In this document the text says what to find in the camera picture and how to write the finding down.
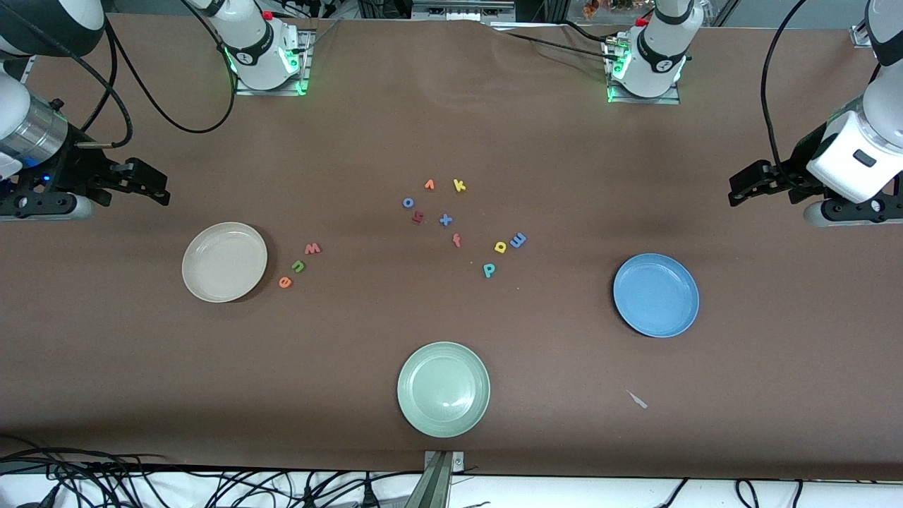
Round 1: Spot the silver metal rail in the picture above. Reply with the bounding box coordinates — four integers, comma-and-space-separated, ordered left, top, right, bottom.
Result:
411, 0, 517, 22

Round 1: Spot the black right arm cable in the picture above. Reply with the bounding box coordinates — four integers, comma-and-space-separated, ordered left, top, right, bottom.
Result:
71, 0, 238, 150

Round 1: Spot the blue round plate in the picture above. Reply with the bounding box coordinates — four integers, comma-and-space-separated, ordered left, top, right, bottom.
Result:
612, 253, 701, 339

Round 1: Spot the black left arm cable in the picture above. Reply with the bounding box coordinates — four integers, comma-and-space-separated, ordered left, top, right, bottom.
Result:
760, 0, 808, 195

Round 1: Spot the thin black base cable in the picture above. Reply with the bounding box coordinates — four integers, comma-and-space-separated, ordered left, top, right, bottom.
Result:
494, 27, 625, 66

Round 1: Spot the beige round plate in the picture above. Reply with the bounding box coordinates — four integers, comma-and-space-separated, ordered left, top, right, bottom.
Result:
181, 222, 269, 304

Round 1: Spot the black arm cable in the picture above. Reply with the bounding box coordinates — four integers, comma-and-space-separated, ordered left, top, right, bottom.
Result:
71, 0, 238, 150
760, 0, 808, 195

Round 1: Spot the black cable tangle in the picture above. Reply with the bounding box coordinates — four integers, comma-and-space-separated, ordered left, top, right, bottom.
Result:
0, 436, 424, 508

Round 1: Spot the brown paper table cover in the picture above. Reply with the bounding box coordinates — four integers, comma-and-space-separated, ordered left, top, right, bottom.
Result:
0, 13, 903, 480

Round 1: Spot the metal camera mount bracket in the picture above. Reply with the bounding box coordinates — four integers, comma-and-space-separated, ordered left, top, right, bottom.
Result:
404, 450, 466, 508

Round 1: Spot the pale green round plate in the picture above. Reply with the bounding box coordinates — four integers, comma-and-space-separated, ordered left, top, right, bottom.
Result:
396, 341, 491, 439

